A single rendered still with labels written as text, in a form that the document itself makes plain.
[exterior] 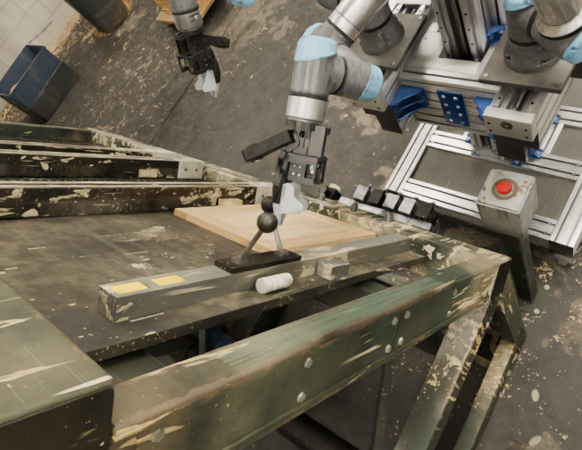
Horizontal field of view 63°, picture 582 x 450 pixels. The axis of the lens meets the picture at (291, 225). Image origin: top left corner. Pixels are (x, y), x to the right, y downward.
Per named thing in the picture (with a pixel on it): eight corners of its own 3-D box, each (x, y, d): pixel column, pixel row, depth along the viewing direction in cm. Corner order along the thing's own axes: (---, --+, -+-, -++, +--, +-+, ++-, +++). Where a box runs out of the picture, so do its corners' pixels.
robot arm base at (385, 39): (374, 19, 167) (364, -4, 159) (411, 21, 158) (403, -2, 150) (353, 53, 165) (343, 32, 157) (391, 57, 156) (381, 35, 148)
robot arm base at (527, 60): (518, 29, 137) (514, 2, 130) (575, 32, 128) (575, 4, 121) (495, 70, 135) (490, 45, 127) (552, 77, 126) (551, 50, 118)
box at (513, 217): (539, 206, 142) (536, 175, 128) (524, 240, 139) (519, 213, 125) (498, 196, 149) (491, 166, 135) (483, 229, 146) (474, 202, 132)
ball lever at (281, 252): (295, 256, 97) (280, 193, 98) (283, 259, 94) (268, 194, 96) (281, 260, 100) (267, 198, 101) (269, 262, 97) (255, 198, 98)
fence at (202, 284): (409, 251, 141) (412, 237, 140) (113, 323, 67) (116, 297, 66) (394, 245, 144) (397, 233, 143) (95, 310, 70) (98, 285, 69)
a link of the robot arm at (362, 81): (365, 50, 101) (324, 37, 95) (393, 77, 94) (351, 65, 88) (348, 83, 105) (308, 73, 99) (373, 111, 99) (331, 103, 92)
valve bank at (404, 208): (461, 224, 169) (447, 192, 151) (444, 260, 167) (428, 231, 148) (345, 191, 199) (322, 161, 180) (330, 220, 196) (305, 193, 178)
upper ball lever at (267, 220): (248, 271, 89) (286, 221, 82) (234, 274, 86) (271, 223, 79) (237, 256, 90) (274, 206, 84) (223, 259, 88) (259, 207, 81)
